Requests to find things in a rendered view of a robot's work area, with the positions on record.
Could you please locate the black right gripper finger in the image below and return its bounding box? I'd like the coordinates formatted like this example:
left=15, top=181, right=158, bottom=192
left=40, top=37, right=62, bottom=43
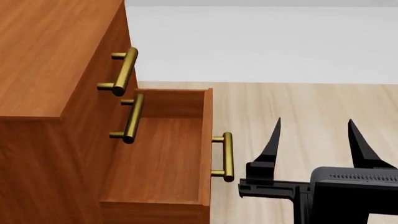
left=347, top=118, right=398, bottom=169
left=246, top=116, right=282, bottom=182

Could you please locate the open wooden drawer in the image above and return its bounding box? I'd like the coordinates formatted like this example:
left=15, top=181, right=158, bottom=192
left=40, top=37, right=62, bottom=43
left=98, top=88, right=214, bottom=224

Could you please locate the brown wooden cabinet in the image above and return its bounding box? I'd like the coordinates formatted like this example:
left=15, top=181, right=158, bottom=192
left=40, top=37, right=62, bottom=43
left=0, top=0, right=139, bottom=224

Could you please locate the dark grey gripper camera box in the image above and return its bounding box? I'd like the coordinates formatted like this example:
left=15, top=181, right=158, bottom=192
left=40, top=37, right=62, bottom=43
left=310, top=166, right=398, bottom=224

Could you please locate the large brass bar handle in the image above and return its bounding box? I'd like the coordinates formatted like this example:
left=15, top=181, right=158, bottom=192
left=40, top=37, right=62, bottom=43
left=96, top=47, right=139, bottom=97

